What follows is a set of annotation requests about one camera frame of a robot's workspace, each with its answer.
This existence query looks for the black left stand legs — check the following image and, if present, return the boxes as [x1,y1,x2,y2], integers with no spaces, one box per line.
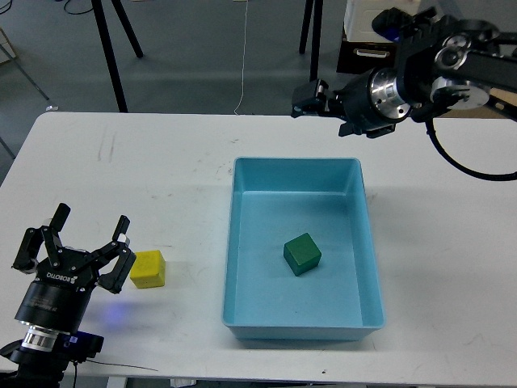
[90,0,145,114]

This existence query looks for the black right stand legs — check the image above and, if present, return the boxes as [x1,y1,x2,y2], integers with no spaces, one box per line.
[298,0,324,82]

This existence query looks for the yellow cube block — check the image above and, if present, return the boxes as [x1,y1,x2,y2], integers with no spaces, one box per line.
[129,250,166,289]

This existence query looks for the grey chair frame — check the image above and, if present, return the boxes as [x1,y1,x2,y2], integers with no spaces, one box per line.
[1,29,56,159]

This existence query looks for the white storage box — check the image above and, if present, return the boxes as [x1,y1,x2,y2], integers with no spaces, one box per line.
[343,0,420,43]

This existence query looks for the green cube block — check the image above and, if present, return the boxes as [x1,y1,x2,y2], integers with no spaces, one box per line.
[283,233,322,276]

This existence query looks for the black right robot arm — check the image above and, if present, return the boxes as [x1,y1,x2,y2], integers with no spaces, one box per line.
[291,7,516,182]

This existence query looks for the black storage box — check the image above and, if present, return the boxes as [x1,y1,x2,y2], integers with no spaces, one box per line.
[336,34,397,74]

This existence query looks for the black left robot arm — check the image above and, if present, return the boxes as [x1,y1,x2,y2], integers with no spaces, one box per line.
[1,203,136,387]

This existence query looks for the white cable on floor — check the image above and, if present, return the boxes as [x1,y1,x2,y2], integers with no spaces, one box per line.
[232,0,249,116]

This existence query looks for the black stand legs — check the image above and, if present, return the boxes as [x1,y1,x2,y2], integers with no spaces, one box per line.
[298,0,324,82]
[90,0,145,114]

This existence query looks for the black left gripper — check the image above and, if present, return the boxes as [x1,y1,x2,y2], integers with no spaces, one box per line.
[12,203,136,334]

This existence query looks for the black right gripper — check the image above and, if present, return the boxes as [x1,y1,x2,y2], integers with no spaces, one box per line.
[291,69,398,137]

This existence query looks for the light blue plastic bin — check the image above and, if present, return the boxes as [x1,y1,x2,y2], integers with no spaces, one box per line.
[222,157,385,341]

